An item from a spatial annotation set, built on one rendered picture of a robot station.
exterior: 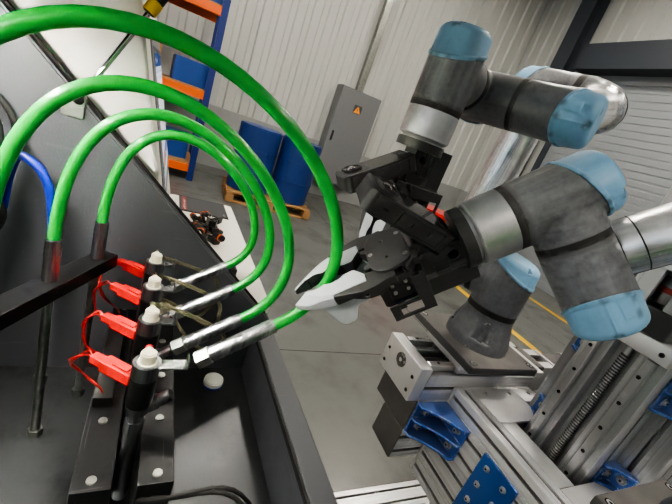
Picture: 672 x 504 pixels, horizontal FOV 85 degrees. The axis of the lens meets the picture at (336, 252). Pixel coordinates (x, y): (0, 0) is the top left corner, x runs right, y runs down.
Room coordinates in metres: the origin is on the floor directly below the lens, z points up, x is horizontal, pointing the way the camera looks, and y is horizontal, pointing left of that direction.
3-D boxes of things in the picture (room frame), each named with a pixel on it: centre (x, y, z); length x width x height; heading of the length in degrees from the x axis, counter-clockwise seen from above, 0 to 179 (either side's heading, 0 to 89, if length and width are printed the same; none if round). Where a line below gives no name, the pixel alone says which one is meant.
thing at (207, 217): (1.03, 0.39, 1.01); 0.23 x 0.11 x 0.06; 30
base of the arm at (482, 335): (0.84, -0.40, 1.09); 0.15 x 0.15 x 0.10
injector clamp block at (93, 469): (0.42, 0.21, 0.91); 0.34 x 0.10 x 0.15; 30
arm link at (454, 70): (0.58, -0.06, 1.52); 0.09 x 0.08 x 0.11; 146
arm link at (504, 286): (0.85, -0.40, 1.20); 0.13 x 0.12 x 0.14; 56
